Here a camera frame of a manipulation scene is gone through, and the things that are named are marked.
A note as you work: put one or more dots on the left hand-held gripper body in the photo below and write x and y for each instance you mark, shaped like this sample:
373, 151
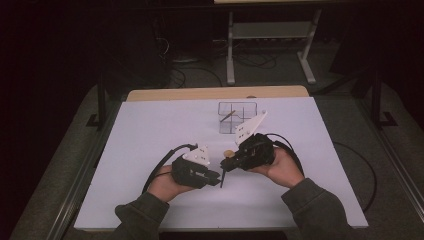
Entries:
190, 173

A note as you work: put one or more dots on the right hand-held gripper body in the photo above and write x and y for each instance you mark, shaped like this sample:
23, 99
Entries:
256, 151

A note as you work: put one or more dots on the round beige tip makeup brush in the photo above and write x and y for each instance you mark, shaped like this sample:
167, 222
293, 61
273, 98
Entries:
228, 153

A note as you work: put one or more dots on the clear acrylic organizer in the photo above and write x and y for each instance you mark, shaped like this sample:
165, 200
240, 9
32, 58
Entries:
230, 126

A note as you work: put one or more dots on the thin black gold makeup brush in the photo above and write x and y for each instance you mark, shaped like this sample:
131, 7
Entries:
228, 116

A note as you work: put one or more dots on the person's left hand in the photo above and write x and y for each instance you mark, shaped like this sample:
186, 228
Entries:
165, 185

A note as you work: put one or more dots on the person's right hand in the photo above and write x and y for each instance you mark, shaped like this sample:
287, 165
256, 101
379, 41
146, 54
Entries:
286, 168

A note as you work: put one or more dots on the white board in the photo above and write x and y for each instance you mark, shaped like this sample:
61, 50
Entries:
206, 210

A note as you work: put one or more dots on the wooden table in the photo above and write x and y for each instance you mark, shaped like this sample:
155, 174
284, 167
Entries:
200, 93

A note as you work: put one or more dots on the black metal stand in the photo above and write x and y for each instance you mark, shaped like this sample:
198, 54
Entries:
101, 100
377, 100

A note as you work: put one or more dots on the white metal frame desk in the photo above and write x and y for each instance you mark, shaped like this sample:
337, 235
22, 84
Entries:
270, 30

